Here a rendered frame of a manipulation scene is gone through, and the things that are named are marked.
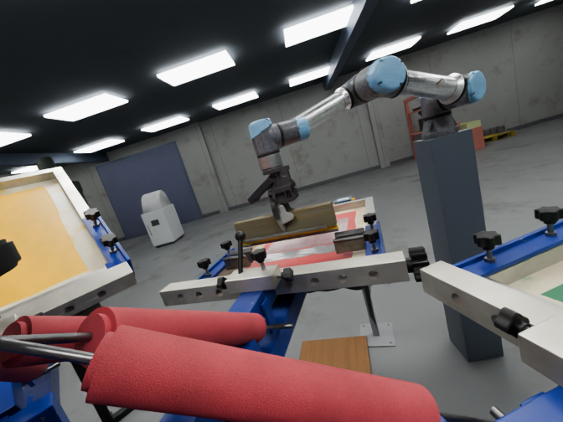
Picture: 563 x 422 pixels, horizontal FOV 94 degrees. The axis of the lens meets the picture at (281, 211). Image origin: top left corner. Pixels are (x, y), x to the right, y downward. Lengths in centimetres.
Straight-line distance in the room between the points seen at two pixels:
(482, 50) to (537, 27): 159
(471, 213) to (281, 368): 136
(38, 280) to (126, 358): 82
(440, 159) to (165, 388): 134
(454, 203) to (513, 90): 1014
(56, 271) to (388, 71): 122
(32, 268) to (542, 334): 112
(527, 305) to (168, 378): 44
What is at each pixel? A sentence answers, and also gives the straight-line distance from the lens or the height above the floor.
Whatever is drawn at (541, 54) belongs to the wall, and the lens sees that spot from 1208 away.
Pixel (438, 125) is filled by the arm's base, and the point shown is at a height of 125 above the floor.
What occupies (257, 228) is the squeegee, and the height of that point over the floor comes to 111.
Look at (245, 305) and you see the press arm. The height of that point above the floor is 104.
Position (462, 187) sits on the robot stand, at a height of 95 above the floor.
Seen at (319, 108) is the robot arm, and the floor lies 145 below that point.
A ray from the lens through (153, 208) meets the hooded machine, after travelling 733.
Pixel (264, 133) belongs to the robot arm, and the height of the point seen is 140.
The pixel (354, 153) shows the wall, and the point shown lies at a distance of 940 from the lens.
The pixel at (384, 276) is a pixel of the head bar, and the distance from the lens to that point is 64.
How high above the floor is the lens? 132
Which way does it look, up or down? 11 degrees down
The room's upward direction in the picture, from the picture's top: 17 degrees counter-clockwise
